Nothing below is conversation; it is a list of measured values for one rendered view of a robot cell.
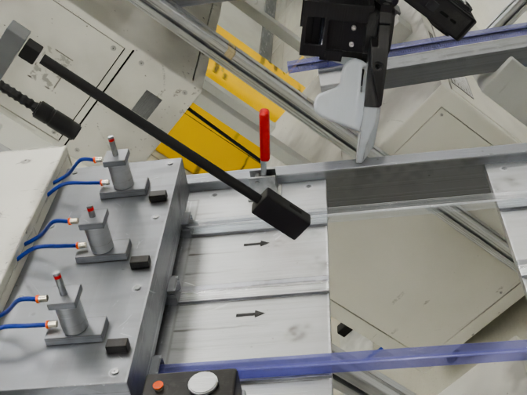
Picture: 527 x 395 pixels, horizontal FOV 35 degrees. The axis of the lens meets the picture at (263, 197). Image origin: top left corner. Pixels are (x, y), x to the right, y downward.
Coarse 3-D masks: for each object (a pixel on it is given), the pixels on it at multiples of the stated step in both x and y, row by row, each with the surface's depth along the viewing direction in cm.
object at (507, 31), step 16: (480, 32) 100; (496, 32) 99; (512, 32) 99; (400, 48) 100; (416, 48) 100; (432, 48) 100; (288, 64) 101; (304, 64) 101; (320, 64) 101; (336, 64) 101
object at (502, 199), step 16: (512, 192) 87; (320, 208) 89; (336, 208) 89; (352, 208) 89; (368, 208) 88; (384, 208) 88; (400, 208) 88; (416, 208) 87; (432, 208) 87; (448, 208) 87; (464, 208) 87; (480, 208) 87; (192, 224) 90; (208, 224) 90; (224, 224) 90; (240, 224) 90; (256, 224) 90
